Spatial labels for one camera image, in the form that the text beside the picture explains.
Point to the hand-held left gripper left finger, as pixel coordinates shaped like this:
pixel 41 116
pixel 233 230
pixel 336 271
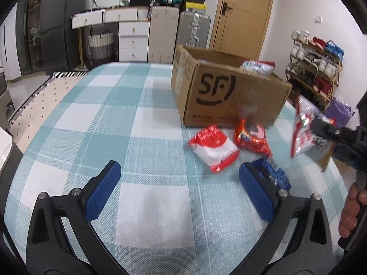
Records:
pixel 103 189

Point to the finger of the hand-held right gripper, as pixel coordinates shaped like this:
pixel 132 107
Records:
pixel 325 129

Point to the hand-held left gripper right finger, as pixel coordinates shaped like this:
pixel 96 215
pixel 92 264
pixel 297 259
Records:
pixel 256 192

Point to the large red and white snack bag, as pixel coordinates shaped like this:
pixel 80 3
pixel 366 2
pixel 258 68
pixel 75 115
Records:
pixel 306 137

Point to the small blue snack packet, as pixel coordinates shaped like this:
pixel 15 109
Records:
pixel 273 173

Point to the shiny red foil snack bag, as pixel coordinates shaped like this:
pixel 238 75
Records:
pixel 252 137

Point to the red and white round-print packet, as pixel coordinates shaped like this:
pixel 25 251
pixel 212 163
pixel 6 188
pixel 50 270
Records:
pixel 213 146

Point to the brown cardboard box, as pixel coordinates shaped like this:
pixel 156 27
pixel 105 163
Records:
pixel 218 91

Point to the person's right hand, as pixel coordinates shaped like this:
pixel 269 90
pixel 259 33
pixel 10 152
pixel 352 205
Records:
pixel 351 212

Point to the purple paper bag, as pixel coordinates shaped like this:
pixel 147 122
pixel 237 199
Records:
pixel 339 113

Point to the teal checked tablecloth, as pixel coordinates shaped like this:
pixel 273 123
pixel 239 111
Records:
pixel 114 137

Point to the wooden shoe rack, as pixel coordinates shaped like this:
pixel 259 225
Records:
pixel 338 71

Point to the group of assorted shoes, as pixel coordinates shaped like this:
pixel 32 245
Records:
pixel 318 63

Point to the beige dotted floor mat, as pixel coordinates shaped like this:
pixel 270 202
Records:
pixel 46 97

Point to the white marble counter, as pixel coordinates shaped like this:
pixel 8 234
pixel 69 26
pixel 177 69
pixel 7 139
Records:
pixel 4 143

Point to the grey appliance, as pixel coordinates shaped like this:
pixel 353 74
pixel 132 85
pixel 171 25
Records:
pixel 5 91

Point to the wooden door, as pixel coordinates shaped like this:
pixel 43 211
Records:
pixel 243 17

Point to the grey striped laundry basket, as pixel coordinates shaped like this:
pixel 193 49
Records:
pixel 101 48

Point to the white desk with drawers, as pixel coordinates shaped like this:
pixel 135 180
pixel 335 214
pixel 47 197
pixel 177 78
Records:
pixel 132 34

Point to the silver suitcase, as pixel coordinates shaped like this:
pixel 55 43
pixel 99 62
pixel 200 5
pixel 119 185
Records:
pixel 193 30

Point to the beige suitcase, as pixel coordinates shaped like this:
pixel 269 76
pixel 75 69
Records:
pixel 162 34

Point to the black refrigerator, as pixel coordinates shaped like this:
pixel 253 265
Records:
pixel 61 25

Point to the dark glass display cabinet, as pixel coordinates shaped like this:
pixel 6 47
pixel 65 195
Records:
pixel 30 34

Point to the yellow and black box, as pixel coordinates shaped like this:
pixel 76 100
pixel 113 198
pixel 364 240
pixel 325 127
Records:
pixel 195 6

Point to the black storage box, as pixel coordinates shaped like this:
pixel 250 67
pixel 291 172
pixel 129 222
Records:
pixel 139 0

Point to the white light switch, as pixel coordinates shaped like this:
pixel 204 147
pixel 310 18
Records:
pixel 318 19

